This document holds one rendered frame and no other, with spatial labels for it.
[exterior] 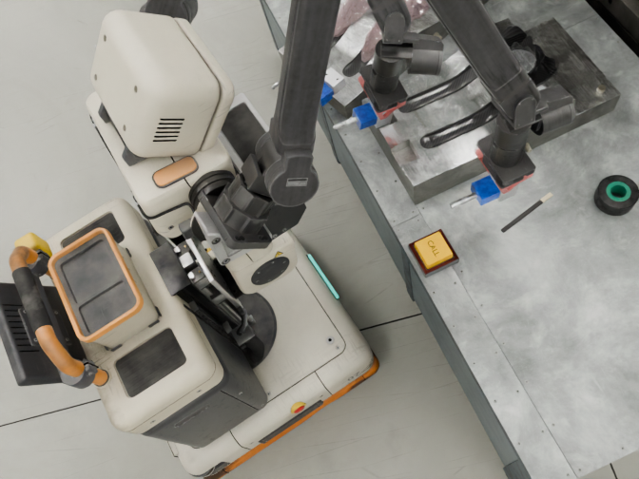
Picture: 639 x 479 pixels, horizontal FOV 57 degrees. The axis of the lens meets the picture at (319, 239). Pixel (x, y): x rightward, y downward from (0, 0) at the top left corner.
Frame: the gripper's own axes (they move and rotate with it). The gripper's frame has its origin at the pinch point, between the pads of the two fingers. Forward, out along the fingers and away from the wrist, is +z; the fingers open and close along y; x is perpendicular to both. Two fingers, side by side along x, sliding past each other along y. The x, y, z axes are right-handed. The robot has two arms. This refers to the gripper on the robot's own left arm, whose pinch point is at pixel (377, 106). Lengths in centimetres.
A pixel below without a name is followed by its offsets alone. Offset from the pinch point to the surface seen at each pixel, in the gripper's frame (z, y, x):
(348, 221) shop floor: 97, 10, -5
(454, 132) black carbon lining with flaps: 2.0, -11.3, -13.3
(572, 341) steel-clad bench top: 3, -61, -13
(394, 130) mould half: 3.8, -4.9, -2.1
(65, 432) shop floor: 112, -19, 118
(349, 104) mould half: 10.8, 9.1, 1.9
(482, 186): -6.6, -27.8, -8.5
